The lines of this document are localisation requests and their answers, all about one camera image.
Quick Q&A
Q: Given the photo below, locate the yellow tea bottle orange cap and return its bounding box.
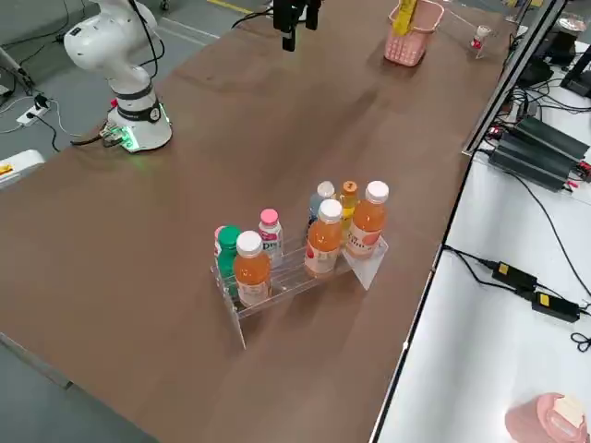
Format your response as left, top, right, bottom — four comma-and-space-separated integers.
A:
339, 180, 361, 234
392, 0, 419, 37

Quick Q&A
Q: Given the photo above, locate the pink perforated plastic basket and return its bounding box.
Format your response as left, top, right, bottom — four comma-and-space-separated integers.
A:
383, 0, 446, 66

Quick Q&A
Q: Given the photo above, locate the blue drink bottle white cap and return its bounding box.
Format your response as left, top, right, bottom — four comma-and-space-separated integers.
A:
305, 181, 336, 244

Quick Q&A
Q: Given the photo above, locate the orange drink bottle white cap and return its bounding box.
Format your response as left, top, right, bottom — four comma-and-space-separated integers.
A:
303, 198, 345, 279
344, 180, 390, 260
233, 230, 273, 309

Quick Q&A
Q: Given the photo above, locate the clear acrylic stepped drinks tray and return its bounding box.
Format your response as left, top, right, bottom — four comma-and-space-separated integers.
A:
210, 230, 391, 351

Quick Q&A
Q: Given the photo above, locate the small red white bottle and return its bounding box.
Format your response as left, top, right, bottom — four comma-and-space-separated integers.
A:
470, 25, 493, 51

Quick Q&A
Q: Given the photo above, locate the green plastic bottle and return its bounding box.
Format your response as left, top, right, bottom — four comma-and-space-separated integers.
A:
216, 224, 243, 301

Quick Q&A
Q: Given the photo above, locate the black power supply unit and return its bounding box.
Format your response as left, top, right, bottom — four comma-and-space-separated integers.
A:
488, 133, 578, 193
514, 114, 591, 162

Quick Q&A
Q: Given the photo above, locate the white power strip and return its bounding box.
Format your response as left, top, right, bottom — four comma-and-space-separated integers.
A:
16, 104, 51, 128

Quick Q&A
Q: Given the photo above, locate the white control box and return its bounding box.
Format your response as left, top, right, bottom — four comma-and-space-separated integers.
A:
0, 148, 46, 193

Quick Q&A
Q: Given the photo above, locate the black power adapter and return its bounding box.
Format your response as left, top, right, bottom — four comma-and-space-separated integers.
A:
530, 289, 581, 324
491, 260, 539, 291

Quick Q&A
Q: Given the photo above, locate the pink container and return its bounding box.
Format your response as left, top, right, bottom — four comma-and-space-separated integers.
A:
504, 391, 591, 443

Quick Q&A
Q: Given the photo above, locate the aluminium frame rail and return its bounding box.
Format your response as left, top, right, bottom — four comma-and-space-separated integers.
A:
461, 0, 570, 156

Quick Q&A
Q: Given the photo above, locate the black adapter cable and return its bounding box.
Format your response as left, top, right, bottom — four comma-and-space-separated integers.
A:
442, 245, 498, 283

